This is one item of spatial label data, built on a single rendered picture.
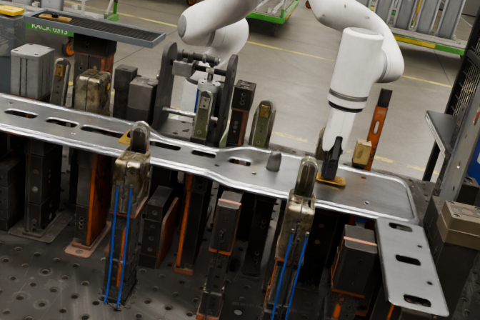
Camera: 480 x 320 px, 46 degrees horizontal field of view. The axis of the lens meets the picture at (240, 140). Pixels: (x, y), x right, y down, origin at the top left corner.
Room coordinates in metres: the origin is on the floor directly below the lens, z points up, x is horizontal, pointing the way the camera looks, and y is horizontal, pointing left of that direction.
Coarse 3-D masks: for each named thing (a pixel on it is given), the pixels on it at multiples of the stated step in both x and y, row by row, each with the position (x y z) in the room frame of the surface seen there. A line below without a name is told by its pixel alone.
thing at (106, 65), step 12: (84, 36) 1.52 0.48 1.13; (84, 48) 1.52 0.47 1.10; (96, 48) 1.52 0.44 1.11; (108, 48) 1.53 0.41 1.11; (84, 60) 1.53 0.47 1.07; (96, 60) 1.53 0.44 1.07; (108, 60) 1.55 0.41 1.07; (108, 72) 1.56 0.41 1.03; (72, 96) 1.53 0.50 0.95; (72, 108) 1.53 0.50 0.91
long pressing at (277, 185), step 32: (0, 96) 1.31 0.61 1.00; (0, 128) 1.14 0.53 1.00; (32, 128) 1.16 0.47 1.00; (64, 128) 1.19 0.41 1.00; (96, 128) 1.23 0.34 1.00; (128, 128) 1.26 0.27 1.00; (160, 160) 1.12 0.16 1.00; (192, 160) 1.15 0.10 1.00; (224, 160) 1.18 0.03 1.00; (256, 160) 1.21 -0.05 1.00; (288, 160) 1.25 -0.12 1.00; (320, 160) 1.28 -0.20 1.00; (256, 192) 1.07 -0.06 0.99; (288, 192) 1.08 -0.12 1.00; (320, 192) 1.11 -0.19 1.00; (352, 192) 1.14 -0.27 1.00; (384, 192) 1.17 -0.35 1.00; (416, 224) 1.05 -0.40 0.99
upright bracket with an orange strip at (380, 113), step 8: (384, 96) 1.31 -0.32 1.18; (376, 104) 1.33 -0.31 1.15; (384, 104) 1.31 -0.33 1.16; (376, 112) 1.32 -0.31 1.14; (384, 112) 1.31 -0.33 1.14; (376, 120) 1.31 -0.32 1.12; (384, 120) 1.31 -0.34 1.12; (368, 136) 1.32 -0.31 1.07; (376, 136) 1.31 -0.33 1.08; (376, 144) 1.31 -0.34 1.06; (368, 160) 1.32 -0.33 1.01; (368, 168) 1.31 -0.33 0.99; (352, 216) 1.31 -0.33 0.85; (352, 224) 1.31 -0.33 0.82
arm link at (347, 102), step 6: (330, 90) 1.17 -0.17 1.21; (330, 96) 1.16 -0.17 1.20; (336, 96) 1.14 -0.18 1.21; (342, 96) 1.14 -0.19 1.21; (348, 96) 1.13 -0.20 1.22; (336, 102) 1.14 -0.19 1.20; (342, 102) 1.14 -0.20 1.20; (348, 102) 1.13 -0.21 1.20; (354, 102) 1.13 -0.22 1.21; (360, 102) 1.14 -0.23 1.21; (348, 108) 1.14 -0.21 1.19; (354, 108) 1.13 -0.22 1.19; (360, 108) 1.14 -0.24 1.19
